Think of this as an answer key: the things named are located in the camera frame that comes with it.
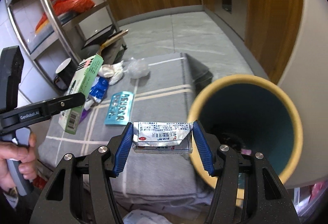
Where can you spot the teal blister pack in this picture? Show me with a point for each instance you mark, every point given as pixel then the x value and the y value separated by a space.
pixel 119 108

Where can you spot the silver foil medicine sachet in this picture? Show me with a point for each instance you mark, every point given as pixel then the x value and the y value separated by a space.
pixel 161 136

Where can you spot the blue and white packaging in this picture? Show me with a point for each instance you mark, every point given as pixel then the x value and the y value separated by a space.
pixel 100 89

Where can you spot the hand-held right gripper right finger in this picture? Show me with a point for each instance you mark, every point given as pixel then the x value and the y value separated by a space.
pixel 202 148

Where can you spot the teal bin with beige rim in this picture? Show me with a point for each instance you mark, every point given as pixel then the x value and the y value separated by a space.
pixel 256 111

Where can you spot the grey checked blanket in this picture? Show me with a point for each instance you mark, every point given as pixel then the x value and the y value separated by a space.
pixel 153 101

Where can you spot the yellow flat item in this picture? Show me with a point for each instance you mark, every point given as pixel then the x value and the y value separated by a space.
pixel 42 24

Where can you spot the white wipes package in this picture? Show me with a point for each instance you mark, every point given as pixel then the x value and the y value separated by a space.
pixel 143 217

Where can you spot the crumpled white tissue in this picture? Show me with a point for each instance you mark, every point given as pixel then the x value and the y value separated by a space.
pixel 112 71

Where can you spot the clear storage box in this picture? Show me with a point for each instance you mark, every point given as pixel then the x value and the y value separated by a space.
pixel 51 33

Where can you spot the pink plastic bag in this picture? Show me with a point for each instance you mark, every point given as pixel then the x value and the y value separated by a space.
pixel 317 193

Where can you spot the pan with dark lid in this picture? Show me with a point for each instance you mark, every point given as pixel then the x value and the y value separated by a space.
pixel 92 50

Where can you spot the red cardboard box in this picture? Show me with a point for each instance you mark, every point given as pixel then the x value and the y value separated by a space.
pixel 40 182

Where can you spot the red plastic bag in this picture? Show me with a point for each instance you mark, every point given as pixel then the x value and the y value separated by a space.
pixel 76 3

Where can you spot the black mug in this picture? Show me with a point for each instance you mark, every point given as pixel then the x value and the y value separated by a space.
pixel 66 75

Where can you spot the person's left hand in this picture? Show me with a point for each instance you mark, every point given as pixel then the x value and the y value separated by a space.
pixel 29 162

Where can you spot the green medicine box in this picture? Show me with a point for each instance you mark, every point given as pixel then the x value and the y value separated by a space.
pixel 82 85

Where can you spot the black tray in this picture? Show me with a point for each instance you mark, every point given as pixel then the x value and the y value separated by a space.
pixel 102 33

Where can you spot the pink wrapper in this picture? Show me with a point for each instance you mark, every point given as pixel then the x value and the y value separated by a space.
pixel 246 151

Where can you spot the translucent plastic bag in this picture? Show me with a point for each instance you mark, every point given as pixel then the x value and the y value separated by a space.
pixel 138 69

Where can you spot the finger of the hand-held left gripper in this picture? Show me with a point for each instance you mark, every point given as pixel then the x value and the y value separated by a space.
pixel 66 103

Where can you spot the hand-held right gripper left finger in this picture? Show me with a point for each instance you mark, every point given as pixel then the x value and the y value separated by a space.
pixel 123 152

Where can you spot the steel shelf rack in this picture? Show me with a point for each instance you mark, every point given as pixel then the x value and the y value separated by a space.
pixel 48 8

